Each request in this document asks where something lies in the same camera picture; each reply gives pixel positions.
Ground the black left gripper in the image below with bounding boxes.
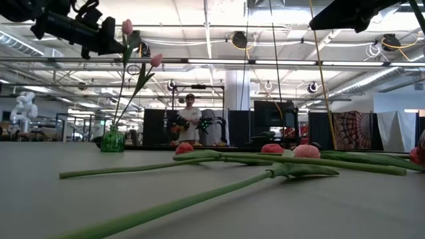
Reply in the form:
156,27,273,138
31,6,128,60

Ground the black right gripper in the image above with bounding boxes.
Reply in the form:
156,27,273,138
308,0,404,33

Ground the pink artificial tulip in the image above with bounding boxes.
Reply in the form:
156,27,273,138
48,144,340,239
112,19,143,127
114,52,164,127

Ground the red artificial tulip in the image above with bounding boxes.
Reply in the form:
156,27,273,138
320,147,425,173
58,143,286,180
172,142,408,177

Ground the green glass vase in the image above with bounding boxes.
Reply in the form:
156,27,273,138
100,123,126,153

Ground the overhead beam with light strips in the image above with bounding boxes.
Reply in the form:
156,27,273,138
0,56,425,67

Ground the black partition panel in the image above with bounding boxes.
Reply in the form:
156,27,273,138
142,108,187,147
227,110,252,147
307,112,334,151

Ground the person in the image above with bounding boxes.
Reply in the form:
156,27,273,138
171,93,203,147

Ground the red patterned tapestry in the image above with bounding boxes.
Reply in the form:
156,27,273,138
332,110,373,151

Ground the black monitor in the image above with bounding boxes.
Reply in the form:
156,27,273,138
254,100,297,129

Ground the white hanging cloth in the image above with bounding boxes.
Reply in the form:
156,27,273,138
377,110,418,153

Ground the yellow hanging cable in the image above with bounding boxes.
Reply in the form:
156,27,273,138
308,0,337,151

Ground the black hanging cable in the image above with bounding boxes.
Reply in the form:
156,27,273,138
268,0,287,149

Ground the black metal gantry frame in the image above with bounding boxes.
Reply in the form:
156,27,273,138
171,84,226,147

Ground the black aluminium table frame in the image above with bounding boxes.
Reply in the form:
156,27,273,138
91,135,411,154

